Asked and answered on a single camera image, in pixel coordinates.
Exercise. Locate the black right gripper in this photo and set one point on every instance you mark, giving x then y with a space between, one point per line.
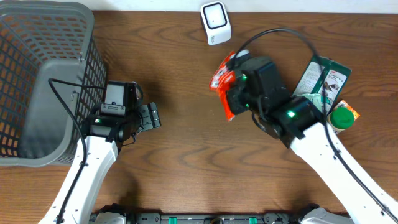
234 96

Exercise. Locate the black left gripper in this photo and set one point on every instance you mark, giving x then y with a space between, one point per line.
151 116

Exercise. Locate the red snack packet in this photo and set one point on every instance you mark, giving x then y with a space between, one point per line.
221 82

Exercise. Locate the pale green wipes packet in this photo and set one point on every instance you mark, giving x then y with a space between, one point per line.
315 98

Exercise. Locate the green snack packet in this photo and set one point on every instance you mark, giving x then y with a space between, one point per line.
332 79

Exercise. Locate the small orange carton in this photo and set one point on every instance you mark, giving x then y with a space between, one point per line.
344 104

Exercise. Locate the green lid jar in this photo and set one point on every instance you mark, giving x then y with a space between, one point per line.
341 119

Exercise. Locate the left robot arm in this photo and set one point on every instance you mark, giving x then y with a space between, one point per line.
107 128

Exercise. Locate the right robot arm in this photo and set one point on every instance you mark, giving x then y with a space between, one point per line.
254 84

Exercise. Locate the white barcode scanner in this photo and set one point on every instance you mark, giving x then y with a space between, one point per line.
215 22

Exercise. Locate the grey plastic shopping basket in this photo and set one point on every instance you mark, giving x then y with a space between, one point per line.
50 70

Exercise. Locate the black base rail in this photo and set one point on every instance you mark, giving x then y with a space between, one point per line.
155 218

